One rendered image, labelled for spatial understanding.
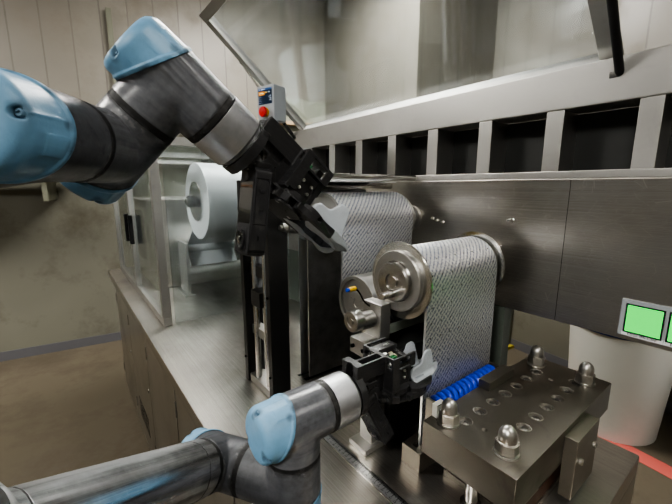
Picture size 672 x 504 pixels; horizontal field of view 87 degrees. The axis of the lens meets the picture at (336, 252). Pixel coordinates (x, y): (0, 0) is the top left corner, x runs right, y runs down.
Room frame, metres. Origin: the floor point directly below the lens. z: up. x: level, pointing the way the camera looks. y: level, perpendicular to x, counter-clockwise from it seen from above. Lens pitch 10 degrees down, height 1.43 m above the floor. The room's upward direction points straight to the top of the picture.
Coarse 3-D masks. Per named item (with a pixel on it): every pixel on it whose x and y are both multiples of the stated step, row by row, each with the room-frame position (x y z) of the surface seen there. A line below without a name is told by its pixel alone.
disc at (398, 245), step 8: (384, 248) 0.68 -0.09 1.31; (392, 248) 0.67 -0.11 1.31; (400, 248) 0.65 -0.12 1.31; (408, 248) 0.63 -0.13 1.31; (376, 256) 0.70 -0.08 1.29; (416, 256) 0.62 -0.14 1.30; (376, 264) 0.70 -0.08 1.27; (424, 264) 0.60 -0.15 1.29; (424, 272) 0.60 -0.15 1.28; (424, 280) 0.60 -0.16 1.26; (424, 288) 0.60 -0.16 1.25; (432, 288) 0.59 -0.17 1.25; (424, 296) 0.60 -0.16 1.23; (424, 304) 0.60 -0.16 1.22; (392, 312) 0.66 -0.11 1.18; (400, 312) 0.64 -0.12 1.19; (408, 312) 0.63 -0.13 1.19; (416, 312) 0.61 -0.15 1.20
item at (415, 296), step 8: (384, 256) 0.67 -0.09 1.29; (392, 256) 0.65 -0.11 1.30; (400, 256) 0.64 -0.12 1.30; (408, 256) 0.62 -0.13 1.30; (408, 264) 0.62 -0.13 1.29; (416, 264) 0.61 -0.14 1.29; (376, 272) 0.68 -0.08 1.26; (416, 272) 0.61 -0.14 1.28; (376, 280) 0.68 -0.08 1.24; (416, 280) 0.60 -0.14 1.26; (376, 288) 0.68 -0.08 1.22; (416, 288) 0.60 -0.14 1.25; (416, 296) 0.60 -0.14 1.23; (392, 304) 0.65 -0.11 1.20; (400, 304) 0.63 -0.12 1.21; (408, 304) 0.62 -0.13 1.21; (416, 304) 0.61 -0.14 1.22
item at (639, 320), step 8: (632, 312) 0.62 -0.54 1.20; (640, 312) 0.61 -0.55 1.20; (648, 312) 0.60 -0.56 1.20; (656, 312) 0.59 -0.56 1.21; (632, 320) 0.62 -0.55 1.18; (640, 320) 0.61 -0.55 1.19; (648, 320) 0.60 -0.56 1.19; (656, 320) 0.59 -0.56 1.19; (624, 328) 0.63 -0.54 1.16; (632, 328) 0.62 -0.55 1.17; (640, 328) 0.61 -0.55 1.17; (648, 328) 0.60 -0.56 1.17; (656, 328) 0.59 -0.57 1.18; (656, 336) 0.59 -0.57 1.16
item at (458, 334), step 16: (448, 304) 0.64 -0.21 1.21; (464, 304) 0.67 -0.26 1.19; (480, 304) 0.71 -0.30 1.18; (432, 320) 0.61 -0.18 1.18; (448, 320) 0.64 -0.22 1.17; (464, 320) 0.68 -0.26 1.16; (480, 320) 0.71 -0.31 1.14; (432, 336) 0.61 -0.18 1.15; (448, 336) 0.65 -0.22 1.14; (464, 336) 0.68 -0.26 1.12; (480, 336) 0.72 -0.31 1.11; (432, 352) 0.62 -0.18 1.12; (448, 352) 0.65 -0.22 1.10; (464, 352) 0.68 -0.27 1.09; (480, 352) 0.72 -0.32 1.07; (448, 368) 0.65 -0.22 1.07; (464, 368) 0.69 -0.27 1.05; (432, 384) 0.62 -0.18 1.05; (448, 384) 0.65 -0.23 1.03
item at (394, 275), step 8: (384, 264) 0.65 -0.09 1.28; (392, 264) 0.64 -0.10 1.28; (400, 264) 0.63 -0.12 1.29; (384, 272) 0.65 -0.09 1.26; (392, 272) 0.64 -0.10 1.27; (400, 272) 0.62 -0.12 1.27; (408, 272) 0.62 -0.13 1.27; (384, 280) 0.65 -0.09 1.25; (392, 280) 0.64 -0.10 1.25; (400, 280) 0.62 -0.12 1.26; (408, 280) 0.61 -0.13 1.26; (384, 288) 0.65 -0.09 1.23; (392, 288) 0.64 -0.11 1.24; (400, 288) 0.62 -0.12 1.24; (408, 288) 0.61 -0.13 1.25; (400, 296) 0.62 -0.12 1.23; (408, 296) 0.62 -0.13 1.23
